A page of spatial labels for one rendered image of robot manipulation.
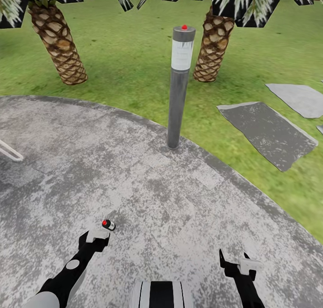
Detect pesticide atomizer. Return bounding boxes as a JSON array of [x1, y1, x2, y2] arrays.
[[102, 218, 115, 231]]

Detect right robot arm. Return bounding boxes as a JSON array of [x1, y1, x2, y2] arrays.
[[219, 249, 265, 308]]

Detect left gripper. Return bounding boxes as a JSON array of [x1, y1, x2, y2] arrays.
[[79, 231, 109, 257]]

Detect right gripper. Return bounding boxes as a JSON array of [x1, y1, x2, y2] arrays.
[[219, 249, 256, 291]]

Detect robot trunk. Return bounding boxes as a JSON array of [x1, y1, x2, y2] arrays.
[[130, 281, 193, 308]]

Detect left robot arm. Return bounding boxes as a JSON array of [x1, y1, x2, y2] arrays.
[[21, 230, 110, 308]]

